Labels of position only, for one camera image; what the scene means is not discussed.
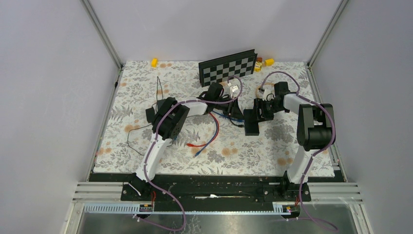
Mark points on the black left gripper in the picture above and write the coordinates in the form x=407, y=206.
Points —
x=233, y=108

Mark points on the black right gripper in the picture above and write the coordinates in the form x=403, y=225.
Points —
x=259, y=104

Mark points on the black ribbed network switch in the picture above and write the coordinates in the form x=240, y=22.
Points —
x=251, y=124

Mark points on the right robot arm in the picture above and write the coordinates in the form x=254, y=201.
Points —
x=316, y=130

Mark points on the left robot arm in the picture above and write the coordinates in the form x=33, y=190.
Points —
x=168, y=120

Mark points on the checkerboard calibration board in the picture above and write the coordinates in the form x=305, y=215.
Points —
x=220, y=69

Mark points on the small toy figure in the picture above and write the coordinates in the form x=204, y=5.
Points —
x=258, y=64

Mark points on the yellow block right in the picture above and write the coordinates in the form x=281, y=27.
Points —
x=269, y=62

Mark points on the yellow block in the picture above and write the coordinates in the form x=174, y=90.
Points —
x=269, y=62
x=154, y=62

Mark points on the floral patterned table mat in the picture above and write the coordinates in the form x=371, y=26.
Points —
x=206, y=145

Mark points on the yellow block left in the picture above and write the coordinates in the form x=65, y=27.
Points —
x=154, y=62

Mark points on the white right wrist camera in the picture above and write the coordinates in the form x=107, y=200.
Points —
x=268, y=96

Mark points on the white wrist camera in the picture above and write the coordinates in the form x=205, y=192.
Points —
x=268, y=96
x=232, y=90

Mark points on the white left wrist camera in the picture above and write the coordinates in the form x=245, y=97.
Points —
x=232, y=90

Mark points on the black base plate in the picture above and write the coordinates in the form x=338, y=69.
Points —
x=202, y=193

